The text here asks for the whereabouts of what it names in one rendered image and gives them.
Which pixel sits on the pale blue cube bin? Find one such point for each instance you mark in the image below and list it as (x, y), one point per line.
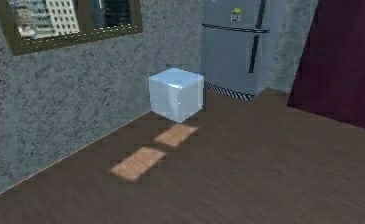
(175, 95)

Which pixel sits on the yellow and white fridge magnet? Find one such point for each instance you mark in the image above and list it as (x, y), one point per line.
(236, 15)

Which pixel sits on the grey fridge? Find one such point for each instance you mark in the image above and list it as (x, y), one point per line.
(228, 56)

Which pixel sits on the dark red door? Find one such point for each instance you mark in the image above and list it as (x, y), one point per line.
(340, 60)

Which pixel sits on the brown framed window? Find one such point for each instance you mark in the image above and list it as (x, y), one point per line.
(66, 20)

